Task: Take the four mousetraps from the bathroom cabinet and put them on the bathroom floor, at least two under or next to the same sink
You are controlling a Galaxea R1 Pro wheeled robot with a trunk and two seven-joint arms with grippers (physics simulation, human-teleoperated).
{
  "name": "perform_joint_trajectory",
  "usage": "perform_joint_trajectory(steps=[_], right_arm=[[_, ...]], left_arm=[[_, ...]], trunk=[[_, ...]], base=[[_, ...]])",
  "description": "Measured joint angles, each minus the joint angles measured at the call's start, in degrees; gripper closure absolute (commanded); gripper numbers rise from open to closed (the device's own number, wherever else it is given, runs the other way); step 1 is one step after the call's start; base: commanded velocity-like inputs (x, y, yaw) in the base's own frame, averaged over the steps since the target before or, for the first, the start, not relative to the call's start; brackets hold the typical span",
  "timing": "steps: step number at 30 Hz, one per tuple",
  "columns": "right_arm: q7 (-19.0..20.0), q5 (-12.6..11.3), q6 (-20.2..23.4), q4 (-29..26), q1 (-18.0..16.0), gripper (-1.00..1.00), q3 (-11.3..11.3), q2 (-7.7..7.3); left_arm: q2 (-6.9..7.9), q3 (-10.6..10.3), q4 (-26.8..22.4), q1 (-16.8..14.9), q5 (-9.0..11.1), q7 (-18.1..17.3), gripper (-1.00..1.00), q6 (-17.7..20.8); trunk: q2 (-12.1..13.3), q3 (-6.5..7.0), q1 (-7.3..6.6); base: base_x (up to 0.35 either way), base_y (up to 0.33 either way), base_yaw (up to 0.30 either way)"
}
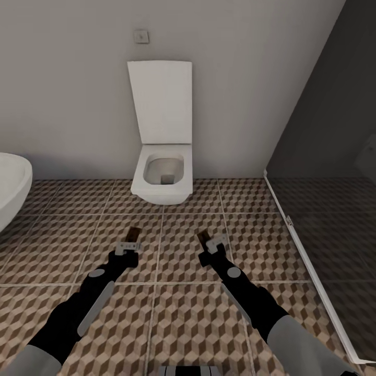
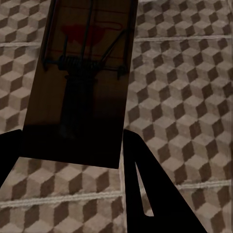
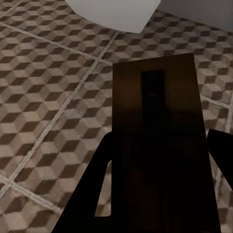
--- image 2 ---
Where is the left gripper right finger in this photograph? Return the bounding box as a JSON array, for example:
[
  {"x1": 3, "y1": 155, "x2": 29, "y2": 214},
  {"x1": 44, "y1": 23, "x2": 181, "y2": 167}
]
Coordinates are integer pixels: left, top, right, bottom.
[{"x1": 123, "y1": 129, "x2": 207, "y2": 233}]

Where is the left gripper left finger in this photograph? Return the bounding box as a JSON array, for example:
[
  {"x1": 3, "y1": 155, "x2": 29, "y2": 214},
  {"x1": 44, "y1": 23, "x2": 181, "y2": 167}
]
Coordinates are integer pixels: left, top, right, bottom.
[{"x1": 0, "y1": 129, "x2": 22, "y2": 187}]

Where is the mousetrap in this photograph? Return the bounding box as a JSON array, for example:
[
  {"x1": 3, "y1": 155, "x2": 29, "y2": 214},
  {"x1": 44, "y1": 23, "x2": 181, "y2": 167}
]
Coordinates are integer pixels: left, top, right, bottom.
[{"x1": 20, "y1": 0, "x2": 139, "y2": 169}]

